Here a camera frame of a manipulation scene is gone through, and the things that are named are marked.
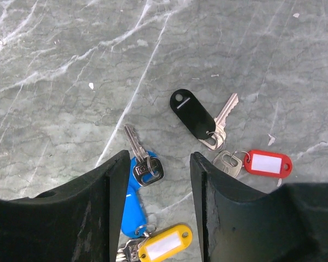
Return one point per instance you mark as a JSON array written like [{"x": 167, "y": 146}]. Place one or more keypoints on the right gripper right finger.
[{"x": 238, "y": 223}]

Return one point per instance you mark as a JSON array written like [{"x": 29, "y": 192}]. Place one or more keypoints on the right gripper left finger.
[{"x": 77, "y": 221}]

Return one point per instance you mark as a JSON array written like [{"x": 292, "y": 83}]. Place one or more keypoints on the blue tag key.
[{"x": 145, "y": 169}]

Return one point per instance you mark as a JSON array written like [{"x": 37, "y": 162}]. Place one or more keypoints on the red tag key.
[{"x": 255, "y": 162}]

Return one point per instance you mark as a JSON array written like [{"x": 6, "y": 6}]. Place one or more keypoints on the yellow tag key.
[{"x": 158, "y": 247}]

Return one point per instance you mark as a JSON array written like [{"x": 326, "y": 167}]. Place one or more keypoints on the black tag key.
[{"x": 206, "y": 129}]

